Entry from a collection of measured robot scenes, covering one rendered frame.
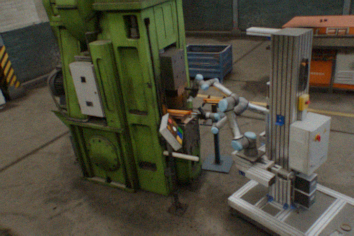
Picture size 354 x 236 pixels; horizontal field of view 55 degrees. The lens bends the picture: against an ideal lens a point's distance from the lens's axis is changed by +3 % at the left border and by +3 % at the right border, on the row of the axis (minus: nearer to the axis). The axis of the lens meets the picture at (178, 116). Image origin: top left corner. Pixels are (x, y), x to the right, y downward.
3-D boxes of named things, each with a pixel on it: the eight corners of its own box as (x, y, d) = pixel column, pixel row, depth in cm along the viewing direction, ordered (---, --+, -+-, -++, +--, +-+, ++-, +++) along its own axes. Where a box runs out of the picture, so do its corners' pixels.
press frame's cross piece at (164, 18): (176, 41, 394) (171, -2, 373) (159, 50, 362) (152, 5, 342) (146, 40, 414) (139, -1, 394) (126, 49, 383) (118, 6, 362)
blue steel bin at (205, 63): (233, 71, 824) (232, 42, 793) (222, 83, 762) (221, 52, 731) (190, 69, 878) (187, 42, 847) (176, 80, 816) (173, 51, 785)
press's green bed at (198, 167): (203, 170, 463) (200, 141, 443) (191, 186, 435) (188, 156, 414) (168, 163, 489) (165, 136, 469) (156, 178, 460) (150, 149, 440)
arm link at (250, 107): (279, 125, 374) (234, 109, 373) (278, 118, 387) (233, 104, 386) (285, 116, 368) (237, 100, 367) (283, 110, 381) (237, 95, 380)
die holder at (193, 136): (200, 141, 443) (197, 112, 424) (188, 156, 414) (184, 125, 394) (165, 136, 469) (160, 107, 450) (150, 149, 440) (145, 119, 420)
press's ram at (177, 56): (190, 79, 406) (187, 47, 389) (175, 90, 377) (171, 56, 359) (161, 77, 426) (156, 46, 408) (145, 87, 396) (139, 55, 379)
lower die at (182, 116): (188, 116, 415) (188, 110, 412) (181, 123, 400) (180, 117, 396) (160, 112, 435) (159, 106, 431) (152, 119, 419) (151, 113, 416)
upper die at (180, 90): (186, 90, 400) (185, 82, 396) (178, 96, 385) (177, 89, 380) (156, 87, 419) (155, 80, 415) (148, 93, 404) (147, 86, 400)
